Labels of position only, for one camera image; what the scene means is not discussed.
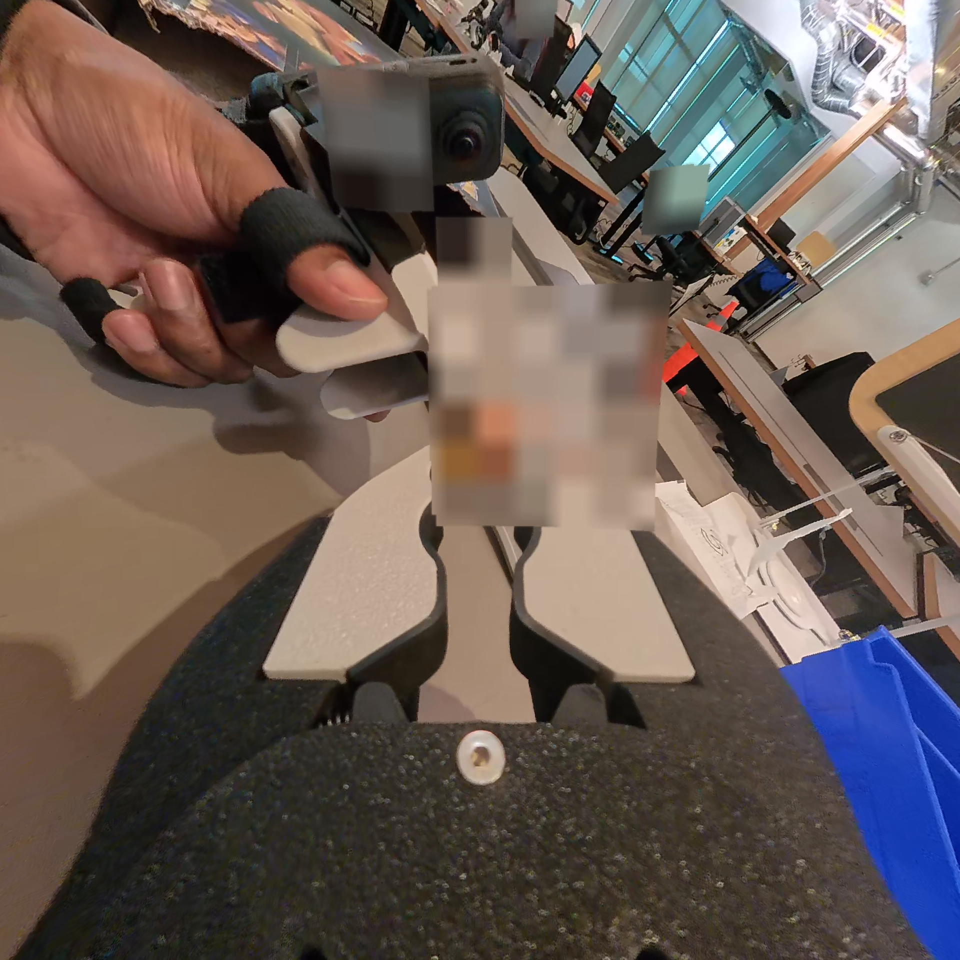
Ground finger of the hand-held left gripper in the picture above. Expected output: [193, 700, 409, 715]
[390, 251, 441, 333]

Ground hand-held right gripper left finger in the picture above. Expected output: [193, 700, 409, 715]
[262, 448, 450, 723]

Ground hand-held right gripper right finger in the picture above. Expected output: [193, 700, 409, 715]
[511, 525, 695, 723]

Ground long wood edged desk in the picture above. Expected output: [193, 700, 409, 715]
[420, 0, 625, 205]

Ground light grey desk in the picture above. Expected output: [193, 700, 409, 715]
[0, 240, 729, 960]

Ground grey wood edged desk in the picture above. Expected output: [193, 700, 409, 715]
[678, 318, 933, 622]

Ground person's left hand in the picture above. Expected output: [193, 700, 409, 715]
[0, 0, 391, 390]

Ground black computer monitor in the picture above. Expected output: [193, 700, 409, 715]
[555, 33, 606, 103]

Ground black office chair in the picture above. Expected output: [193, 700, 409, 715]
[568, 78, 618, 160]
[783, 352, 888, 468]
[598, 131, 666, 198]

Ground white table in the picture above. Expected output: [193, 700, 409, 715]
[486, 171, 595, 288]

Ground colourful printed board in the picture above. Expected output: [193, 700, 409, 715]
[138, 0, 410, 70]

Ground large glass window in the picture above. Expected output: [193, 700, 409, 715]
[592, 0, 834, 219]

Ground translucent plastic strip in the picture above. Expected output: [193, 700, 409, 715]
[832, 613, 960, 648]
[750, 508, 858, 573]

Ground grey computer case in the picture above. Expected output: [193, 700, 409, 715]
[697, 195, 753, 250]

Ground blue plastic bin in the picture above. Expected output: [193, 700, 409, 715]
[780, 626, 960, 960]

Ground blue chair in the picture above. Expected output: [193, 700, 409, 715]
[738, 258, 801, 321]

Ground wooden beam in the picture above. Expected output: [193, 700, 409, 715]
[750, 97, 910, 228]

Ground metal ventilation ducts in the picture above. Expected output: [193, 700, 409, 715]
[798, 0, 960, 180]

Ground wood framed black board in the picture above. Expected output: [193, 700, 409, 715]
[847, 318, 960, 573]

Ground white metal bracket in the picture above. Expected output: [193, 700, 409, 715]
[877, 423, 960, 490]

